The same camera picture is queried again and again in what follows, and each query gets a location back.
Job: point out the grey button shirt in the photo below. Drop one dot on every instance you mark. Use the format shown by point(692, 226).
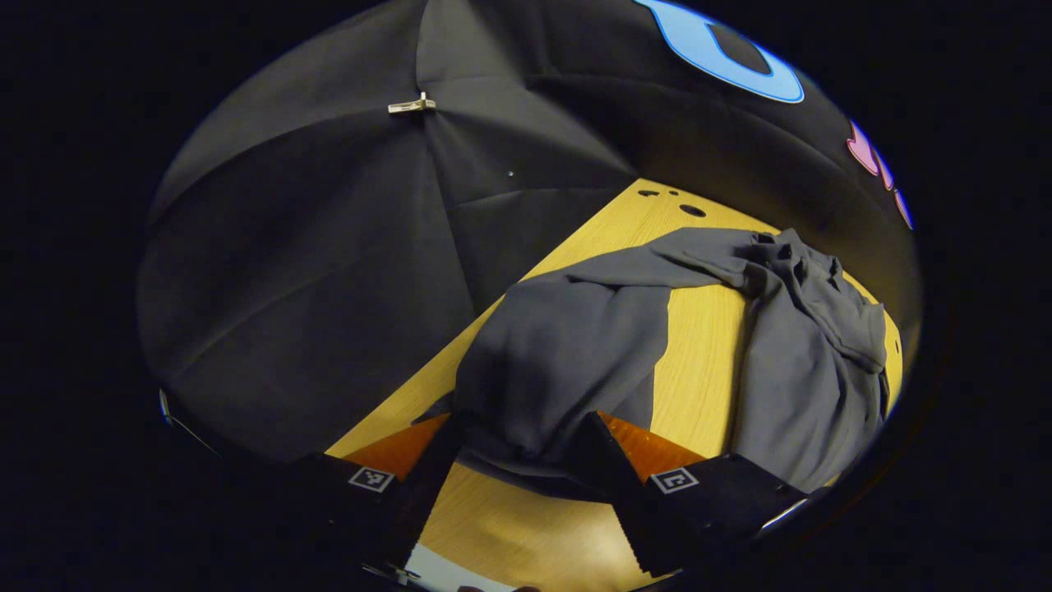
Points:
point(559, 353)

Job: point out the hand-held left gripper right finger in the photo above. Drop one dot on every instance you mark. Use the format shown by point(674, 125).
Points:
point(629, 518)

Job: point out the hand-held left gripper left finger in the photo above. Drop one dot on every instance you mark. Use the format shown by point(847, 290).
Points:
point(415, 510)

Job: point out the black backdrop cloth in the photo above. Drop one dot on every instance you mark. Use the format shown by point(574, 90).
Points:
point(312, 263)

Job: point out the silver metal cloth clip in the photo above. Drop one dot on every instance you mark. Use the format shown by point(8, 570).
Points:
point(411, 105)

